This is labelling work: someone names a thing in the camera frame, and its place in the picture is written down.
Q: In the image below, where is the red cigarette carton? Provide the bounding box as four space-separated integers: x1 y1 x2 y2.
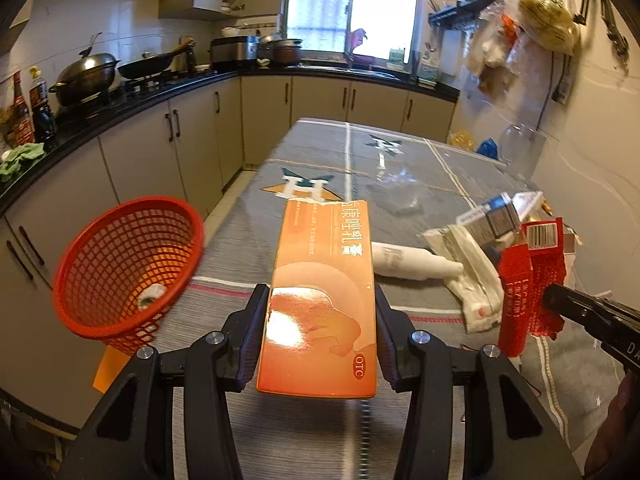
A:
498 218 566 358

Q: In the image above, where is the white plastic bottle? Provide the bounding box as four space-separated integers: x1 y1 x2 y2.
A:
371 242 464 281

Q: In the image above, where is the orange ointment box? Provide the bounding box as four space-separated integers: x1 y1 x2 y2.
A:
256 198 378 399

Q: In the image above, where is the orange paper sheet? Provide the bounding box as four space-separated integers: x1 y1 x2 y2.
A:
93 346 130 393

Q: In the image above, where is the white crumpled plastic bag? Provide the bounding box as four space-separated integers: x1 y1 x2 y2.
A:
422 224 504 333

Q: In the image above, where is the white long thin box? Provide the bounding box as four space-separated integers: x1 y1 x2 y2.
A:
512 191 544 223

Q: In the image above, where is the silver small carton box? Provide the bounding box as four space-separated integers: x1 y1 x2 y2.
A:
456 193 521 247

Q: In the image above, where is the red plastic mesh basket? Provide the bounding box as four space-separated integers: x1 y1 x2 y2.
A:
53 196 204 356

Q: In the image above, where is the clear glass jug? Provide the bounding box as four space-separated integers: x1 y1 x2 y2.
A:
498 124 546 181

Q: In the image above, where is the blue plastic bag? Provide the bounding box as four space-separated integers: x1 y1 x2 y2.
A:
476 138 499 160

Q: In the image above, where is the yellow crinkled plastic bag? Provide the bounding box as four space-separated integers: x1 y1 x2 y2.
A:
447 129 477 152

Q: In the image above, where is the grey patterned tablecloth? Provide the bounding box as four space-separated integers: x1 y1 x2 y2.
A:
150 117 601 480

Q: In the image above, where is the clear plastic wrapper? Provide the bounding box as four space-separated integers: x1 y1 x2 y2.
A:
366 168 433 217

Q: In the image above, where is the green cloth rag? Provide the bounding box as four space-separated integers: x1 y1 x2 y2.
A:
0 143 46 185

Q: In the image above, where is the hanging yellow food bag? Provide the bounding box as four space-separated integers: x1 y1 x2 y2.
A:
518 0 579 56

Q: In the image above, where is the red label sauce bottle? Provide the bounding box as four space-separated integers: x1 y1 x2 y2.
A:
9 72 35 148

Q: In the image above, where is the dark soy sauce bottle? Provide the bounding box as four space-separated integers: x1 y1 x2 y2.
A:
28 66 56 152

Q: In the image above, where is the steel wok with lid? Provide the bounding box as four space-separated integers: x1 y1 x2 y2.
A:
49 32 119 107

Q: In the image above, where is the black frying pan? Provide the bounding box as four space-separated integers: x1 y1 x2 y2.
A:
117 39 195 80

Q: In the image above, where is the purple plastic bag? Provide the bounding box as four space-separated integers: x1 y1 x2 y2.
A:
348 28 368 53

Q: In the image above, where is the silver rice cooker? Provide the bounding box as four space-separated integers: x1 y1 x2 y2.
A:
208 35 259 70

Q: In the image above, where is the dark cooking pot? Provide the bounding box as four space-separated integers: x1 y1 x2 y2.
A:
271 38 303 66

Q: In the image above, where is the black wall shelf rack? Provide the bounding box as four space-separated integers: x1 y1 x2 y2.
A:
428 0 498 29

